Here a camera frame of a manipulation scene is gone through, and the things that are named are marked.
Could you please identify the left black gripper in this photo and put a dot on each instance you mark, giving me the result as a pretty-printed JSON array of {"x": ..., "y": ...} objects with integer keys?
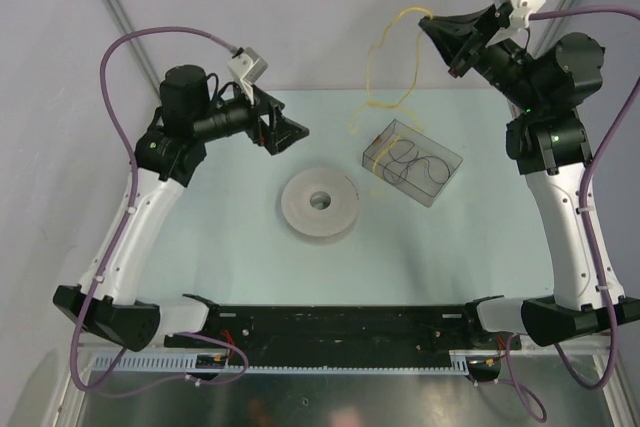
[{"x": 280, "y": 132}]

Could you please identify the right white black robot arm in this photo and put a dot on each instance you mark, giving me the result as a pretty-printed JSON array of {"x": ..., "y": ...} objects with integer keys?
[{"x": 550, "y": 146}]

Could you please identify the clear plastic box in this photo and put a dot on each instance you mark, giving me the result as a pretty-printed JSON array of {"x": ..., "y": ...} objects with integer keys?
[{"x": 411, "y": 162}]

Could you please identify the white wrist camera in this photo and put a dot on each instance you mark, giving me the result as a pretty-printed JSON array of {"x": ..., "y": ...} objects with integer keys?
[
  {"x": 515, "y": 16},
  {"x": 246, "y": 67}
]

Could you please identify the left aluminium frame post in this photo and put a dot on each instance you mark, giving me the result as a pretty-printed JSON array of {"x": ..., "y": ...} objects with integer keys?
[{"x": 124, "y": 25}]

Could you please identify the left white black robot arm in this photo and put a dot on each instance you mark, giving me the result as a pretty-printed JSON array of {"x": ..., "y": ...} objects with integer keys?
[{"x": 106, "y": 302}]

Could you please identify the white slotted cable duct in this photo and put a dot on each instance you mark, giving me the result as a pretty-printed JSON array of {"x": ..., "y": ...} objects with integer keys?
[{"x": 208, "y": 363}]

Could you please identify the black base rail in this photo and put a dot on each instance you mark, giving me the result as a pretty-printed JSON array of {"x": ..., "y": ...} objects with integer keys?
[{"x": 344, "y": 336}]

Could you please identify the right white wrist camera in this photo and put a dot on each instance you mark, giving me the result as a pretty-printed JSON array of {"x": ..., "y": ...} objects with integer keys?
[{"x": 515, "y": 16}]

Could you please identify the white plastic spool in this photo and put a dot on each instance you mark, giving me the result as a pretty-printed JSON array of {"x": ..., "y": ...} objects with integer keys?
[{"x": 320, "y": 205}]

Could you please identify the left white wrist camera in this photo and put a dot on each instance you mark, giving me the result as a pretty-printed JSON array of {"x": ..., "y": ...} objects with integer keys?
[{"x": 246, "y": 67}]

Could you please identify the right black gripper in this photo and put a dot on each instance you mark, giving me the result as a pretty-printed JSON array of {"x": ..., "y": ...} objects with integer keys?
[{"x": 456, "y": 35}]

